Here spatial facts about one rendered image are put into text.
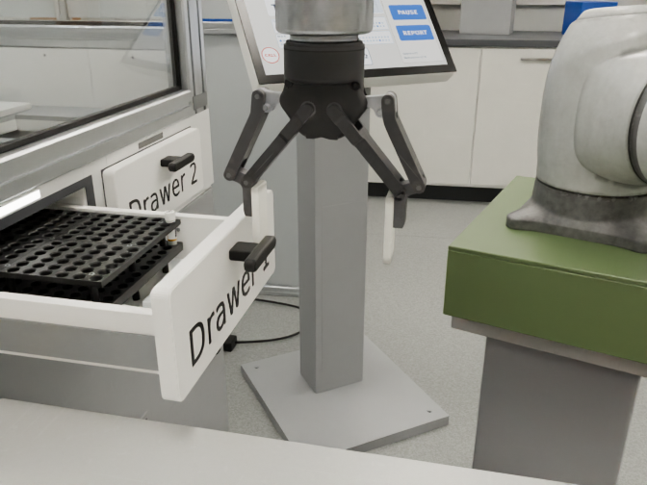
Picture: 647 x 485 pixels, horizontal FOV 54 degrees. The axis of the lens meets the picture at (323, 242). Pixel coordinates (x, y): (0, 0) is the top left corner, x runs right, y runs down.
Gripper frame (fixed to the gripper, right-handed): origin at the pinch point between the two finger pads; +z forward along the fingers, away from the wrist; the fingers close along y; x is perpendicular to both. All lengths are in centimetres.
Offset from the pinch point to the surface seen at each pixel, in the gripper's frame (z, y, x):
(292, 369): 87, 33, -104
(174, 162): -0.2, 28.6, -25.8
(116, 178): -0.6, 31.7, -14.6
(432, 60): -8, -4, -103
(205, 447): 15.0, 7.6, 15.7
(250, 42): -13, 34, -78
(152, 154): -1.4, 31.7, -25.1
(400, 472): 15.0, -10.3, 15.1
